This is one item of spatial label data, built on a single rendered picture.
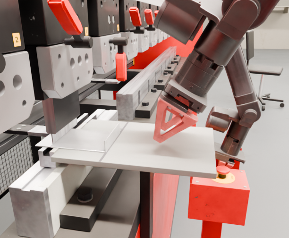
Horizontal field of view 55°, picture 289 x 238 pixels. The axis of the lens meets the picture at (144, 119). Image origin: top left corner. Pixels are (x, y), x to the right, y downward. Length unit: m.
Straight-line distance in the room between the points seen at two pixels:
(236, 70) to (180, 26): 0.39
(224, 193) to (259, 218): 1.22
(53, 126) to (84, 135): 0.07
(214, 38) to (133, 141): 0.23
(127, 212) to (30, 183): 0.18
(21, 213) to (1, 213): 1.64
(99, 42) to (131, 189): 0.31
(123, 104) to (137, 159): 0.53
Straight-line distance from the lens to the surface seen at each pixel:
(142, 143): 0.49
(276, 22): 12.80
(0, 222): 2.06
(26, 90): 0.36
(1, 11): 0.34
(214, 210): 0.84
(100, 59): 0.59
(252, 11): 0.36
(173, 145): 0.49
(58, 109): 0.50
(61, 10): 0.38
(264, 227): 1.96
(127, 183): 0.61
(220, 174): 0.83
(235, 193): 0.81
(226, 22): 0.37
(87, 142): 0.51
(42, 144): 0.52
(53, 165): 0.50
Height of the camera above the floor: 1.21
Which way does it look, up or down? 20 degrees down
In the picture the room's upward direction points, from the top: straight up
